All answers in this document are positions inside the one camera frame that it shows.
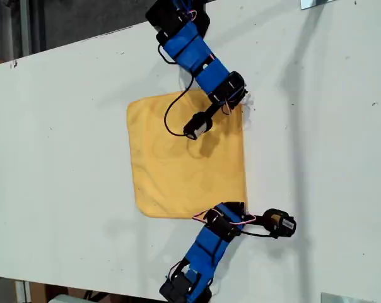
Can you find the yellow square towel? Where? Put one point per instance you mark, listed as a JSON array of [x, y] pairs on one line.
[[178, 170]]

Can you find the white table leg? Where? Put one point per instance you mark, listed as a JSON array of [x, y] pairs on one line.
[[22, 292]]

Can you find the camera black stalk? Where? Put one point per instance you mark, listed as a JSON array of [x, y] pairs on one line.
[[255, 220], [213, 110]]

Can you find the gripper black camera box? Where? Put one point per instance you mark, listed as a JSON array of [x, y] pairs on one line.
[[277, 222], [197, 126]]

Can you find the grey metal post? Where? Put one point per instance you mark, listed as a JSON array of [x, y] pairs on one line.
[[25, 28]]

